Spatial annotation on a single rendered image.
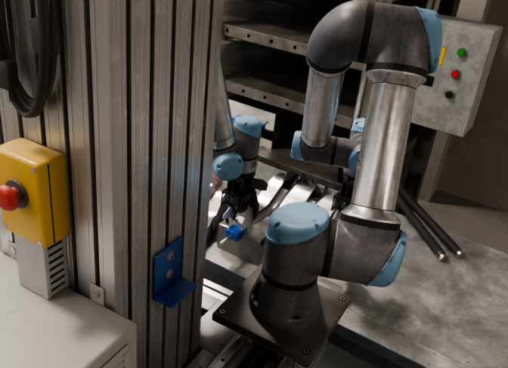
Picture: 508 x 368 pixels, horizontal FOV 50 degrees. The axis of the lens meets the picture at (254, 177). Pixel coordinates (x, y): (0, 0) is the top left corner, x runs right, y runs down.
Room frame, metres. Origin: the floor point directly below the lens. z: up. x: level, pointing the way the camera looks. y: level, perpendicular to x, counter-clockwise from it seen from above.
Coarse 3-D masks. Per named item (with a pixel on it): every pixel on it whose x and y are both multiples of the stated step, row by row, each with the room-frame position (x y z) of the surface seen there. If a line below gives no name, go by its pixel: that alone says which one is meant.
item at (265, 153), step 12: (228, 96) 2.93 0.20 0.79; (336, 132) 2.56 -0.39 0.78; (348, 132) 2.58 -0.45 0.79; (288, 144) 2.34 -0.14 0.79; (408, 144) 2.52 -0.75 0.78; (264, 156) 2.17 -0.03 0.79; (276, 156) 2.19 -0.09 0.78; (288, 156) 2.20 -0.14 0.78; (288, 168) 2.11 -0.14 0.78; (300, 168) 2.10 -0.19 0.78; (312, 168) 2.11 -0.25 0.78; (324, 168) 2.13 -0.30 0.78; (336, 168) 2.14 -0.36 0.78; (324, 180) 2.02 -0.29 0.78; (336, 180) 2.02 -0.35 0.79
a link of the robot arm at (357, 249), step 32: (384, 32) 1.01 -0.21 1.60; (416, 32) 1.00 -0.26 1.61; (384, 64) 0.99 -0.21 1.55; (416, 64) 0.99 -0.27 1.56; (384, 96) 0.98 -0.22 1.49; (384, 128) 0.95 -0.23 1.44; (384, 160) 0.92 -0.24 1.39; (352, 192) 0.93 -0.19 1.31; (384, 192) 0.90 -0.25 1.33; (352, 224) 0.87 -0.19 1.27; (384, 224) 0.86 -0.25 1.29; (352, 256) 0.84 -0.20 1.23; (384, 256) 0.83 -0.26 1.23
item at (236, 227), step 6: (240, 216) 1.43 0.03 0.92; (234, 222) 1.40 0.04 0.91; (240, 222) 1.40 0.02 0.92; (228, 228) 1.38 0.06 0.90; (234, 228) 1.38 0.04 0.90; (240, 228) 1.39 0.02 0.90; (228, 234) 1.37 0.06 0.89; (234, 234) 1.36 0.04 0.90; (240, 234) 1.37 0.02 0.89; (222, 240) 1.32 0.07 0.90; (234, 240) 1.35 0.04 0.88
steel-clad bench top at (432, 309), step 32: (256, 192) 1.81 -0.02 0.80; (224, 256) 1.38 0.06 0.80; (416, 256) 1.50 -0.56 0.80; (448, 256) 1.52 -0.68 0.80; (480, 256) 1.54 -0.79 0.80; (352, 288) 1.29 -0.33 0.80; (384, 288) 1.31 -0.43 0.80; (416, 288) 1.33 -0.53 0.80; (448, 288) 1.35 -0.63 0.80; (480, 288) 1.36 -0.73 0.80; (352, 320) 1.15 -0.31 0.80; (384, 320) 1.17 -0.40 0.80; (416, 320) 1.18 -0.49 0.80; (448, 320) 1.20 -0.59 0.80; (480, 320) 1.21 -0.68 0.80; (416, 352) 1.06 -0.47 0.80; (448, 352) 1.07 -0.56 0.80; (480, 352) 1.08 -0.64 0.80
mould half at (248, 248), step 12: (276, 180) 1.68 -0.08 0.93; (264, 192) 1.63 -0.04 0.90; (276, 192) 1.63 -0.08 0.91; (300, 192) 1.62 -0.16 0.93; (264, 204) 1.58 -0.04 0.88; (324, 204) 1.56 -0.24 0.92; (252, 228) 1.42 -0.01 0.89; (264, 228) 1.42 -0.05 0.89; (228, 240) 1.40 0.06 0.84; (240, 240) 1.38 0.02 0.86; (252, 240) 1.36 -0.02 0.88; (240, 252) 1.38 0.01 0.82; (252, 252) 1.36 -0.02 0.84
